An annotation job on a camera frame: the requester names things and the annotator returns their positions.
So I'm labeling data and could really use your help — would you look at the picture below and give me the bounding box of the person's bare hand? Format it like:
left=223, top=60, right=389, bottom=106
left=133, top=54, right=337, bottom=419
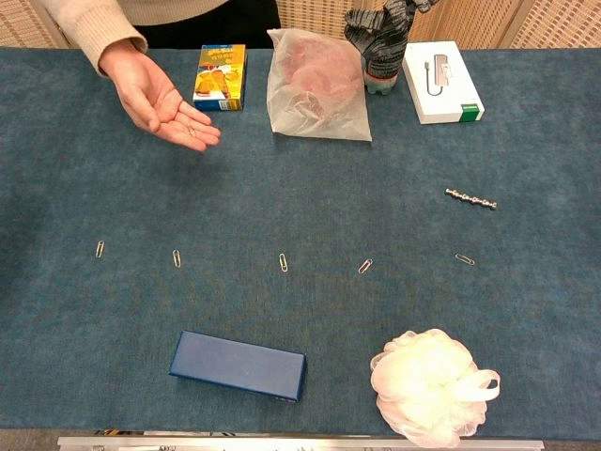
left=98, top=39, right=223, bottom=153

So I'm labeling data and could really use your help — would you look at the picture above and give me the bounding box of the silver metal bead chain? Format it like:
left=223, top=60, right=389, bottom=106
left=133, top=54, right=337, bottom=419
left=444, top=187, right=498, bottom=210

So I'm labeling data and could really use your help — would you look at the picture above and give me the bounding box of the person's forearm cream sleeve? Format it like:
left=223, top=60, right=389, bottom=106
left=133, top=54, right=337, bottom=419
left=39, top=0, right=149, bottom=78

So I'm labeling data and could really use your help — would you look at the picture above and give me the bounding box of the yellow snack box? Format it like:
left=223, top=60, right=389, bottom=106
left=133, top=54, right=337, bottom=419
left=193, top=44, right=248, bottom=113

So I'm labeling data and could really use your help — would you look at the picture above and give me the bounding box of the person's torso dark clothing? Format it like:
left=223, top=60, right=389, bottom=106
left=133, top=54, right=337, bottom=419
left=116, top=0, right=282, bottom=51

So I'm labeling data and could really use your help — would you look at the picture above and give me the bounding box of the blue felt table cover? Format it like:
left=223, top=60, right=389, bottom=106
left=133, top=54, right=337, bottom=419
left=0, top=45, right=601, bottom=436

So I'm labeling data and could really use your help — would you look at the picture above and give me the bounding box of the white bag with pink mesh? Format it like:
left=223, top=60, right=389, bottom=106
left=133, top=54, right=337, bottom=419
left=266, top=27, right=373, bottom=143

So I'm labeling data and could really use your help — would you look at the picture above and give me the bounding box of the clear plastic bottle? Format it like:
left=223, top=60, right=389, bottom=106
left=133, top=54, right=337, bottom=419
left=364, top=70, right=400, bottom=96

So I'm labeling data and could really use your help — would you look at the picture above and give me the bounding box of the grey knit work glove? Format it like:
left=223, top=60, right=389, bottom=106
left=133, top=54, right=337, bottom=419
left=344, top=0, right=440, bottom=80

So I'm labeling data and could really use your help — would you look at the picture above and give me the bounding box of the blue rectangular box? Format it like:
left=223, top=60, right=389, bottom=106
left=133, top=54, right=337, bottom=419
left=168, top=330, right=308, bottom=404

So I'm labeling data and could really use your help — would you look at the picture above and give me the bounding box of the white USB hub box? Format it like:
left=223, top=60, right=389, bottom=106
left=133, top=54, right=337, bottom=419
left=402, top=40, right=485, bottom=126

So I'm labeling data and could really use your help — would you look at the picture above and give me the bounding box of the pink mesh bath pouf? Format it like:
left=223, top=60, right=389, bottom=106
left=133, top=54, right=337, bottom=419
left=369, top=328, right=501, bottom=449

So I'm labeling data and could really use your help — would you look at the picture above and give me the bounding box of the wicker folding screen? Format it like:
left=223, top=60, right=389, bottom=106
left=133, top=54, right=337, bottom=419
left=0, top=0, right=601, bottom=51

